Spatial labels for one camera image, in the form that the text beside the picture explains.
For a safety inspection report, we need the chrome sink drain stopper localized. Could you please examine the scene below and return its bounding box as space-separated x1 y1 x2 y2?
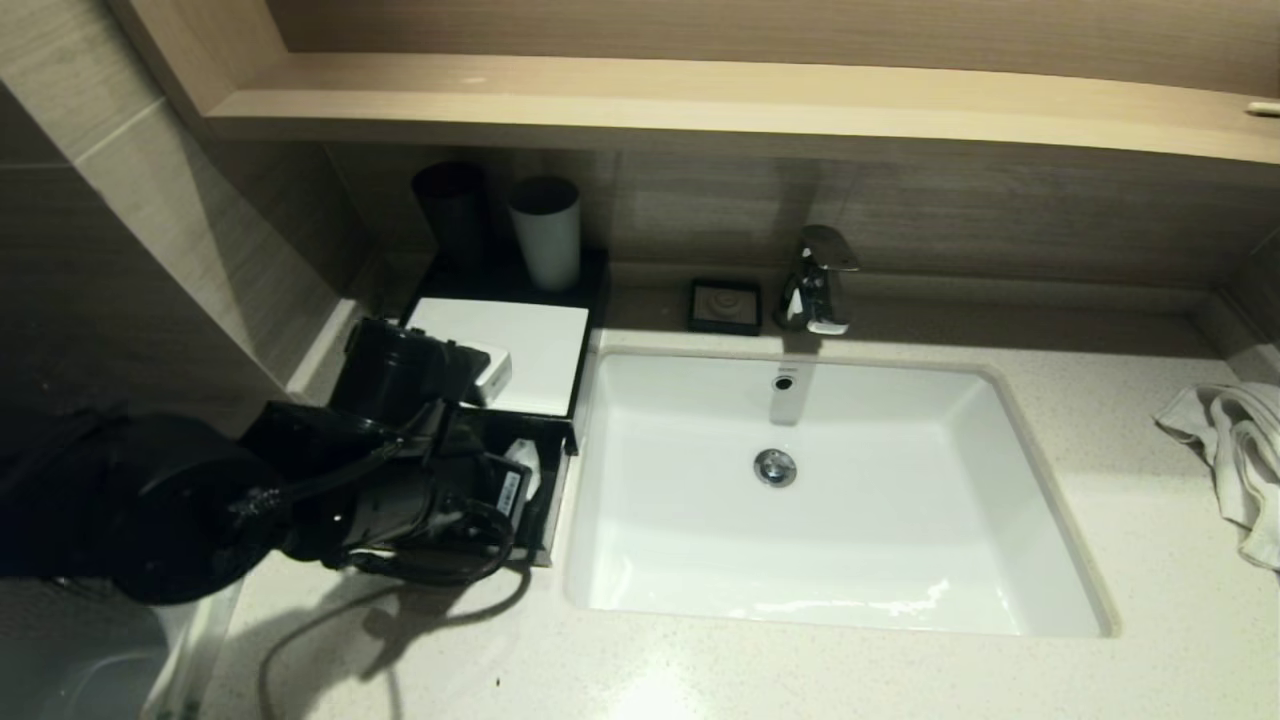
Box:
753 447 799 489

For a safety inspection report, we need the white bathtub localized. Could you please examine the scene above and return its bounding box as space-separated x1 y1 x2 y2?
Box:
0 580 201 720

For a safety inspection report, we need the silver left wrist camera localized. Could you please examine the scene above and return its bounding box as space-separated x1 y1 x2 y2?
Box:
458 340 514 408

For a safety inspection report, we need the light grey plastic cup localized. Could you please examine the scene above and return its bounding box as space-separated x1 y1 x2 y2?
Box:
507 175 583 293

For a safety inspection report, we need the long slim toothbrush packet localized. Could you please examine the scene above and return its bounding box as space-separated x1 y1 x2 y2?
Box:
150 585 246 720

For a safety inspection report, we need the wooden wall shelf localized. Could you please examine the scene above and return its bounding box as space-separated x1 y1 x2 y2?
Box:
105 0 1280 167

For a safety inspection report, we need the white crumpled towel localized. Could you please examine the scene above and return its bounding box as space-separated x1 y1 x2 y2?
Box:
1151 381 1280 574

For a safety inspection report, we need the chrome sink faucet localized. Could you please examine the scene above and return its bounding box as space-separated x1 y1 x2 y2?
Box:
774 224 861 336

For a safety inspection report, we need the black glossy box drawer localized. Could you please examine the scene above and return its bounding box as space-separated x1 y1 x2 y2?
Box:
455 408 573 569

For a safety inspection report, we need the black square soap dish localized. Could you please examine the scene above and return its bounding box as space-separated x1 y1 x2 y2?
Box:
686 277 764 336

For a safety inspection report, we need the white ceramic sink basin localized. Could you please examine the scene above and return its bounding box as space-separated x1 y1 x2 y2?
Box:
562 346 1120 640

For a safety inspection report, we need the black plastic cup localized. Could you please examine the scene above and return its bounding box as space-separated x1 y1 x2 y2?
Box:
412 162 493 269

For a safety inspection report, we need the black amenity drawer box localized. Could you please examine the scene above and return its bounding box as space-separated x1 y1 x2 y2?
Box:
400 240 610 457

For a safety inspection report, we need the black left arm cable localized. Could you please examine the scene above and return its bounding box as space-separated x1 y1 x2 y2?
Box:
230 440 519 589

